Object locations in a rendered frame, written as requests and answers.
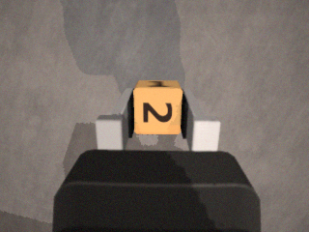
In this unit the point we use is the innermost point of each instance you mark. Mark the orange number cube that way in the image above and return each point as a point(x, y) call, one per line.
point(157, 107)

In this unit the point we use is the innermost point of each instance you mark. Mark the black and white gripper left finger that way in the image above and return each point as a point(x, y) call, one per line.
point(113, 130)

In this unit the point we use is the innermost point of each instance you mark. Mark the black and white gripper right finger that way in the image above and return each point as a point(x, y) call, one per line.
point(200, 131)

